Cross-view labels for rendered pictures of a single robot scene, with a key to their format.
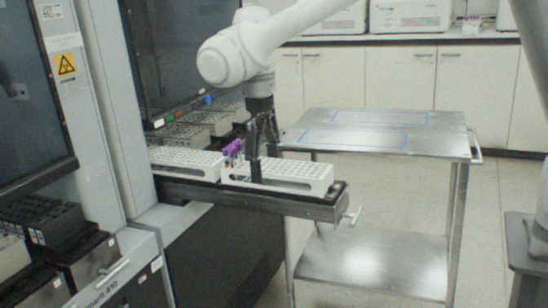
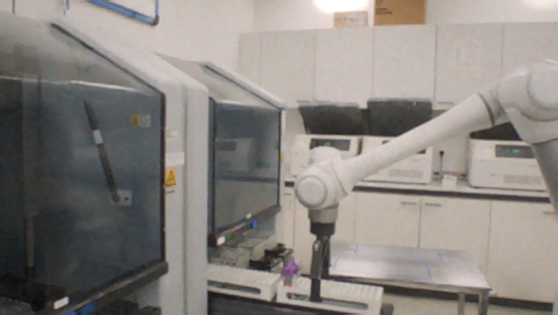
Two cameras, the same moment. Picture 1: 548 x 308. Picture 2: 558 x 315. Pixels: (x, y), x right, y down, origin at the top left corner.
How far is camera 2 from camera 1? 0.36 m
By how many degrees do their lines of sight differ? 20
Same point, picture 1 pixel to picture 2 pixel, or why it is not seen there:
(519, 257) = not seen: outside the picture
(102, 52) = (193, 171)
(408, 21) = (395, 171)
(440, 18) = (423, 171)
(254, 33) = (345, 167)
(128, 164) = (193, 276)
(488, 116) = not seen: hidden behind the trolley
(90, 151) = (172, 259)
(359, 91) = (348, 233)
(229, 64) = (328, 190)
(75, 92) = (172, 203)
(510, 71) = (483, 222)
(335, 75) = not seen: hidden behind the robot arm
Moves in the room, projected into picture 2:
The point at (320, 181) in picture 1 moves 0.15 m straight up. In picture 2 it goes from (377, 300) to (380, 247)
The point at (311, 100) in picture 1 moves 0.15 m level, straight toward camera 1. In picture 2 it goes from (300, 238) to (302, 243)
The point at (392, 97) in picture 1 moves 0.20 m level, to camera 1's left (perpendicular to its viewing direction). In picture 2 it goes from (380, 240) to (356, 241)
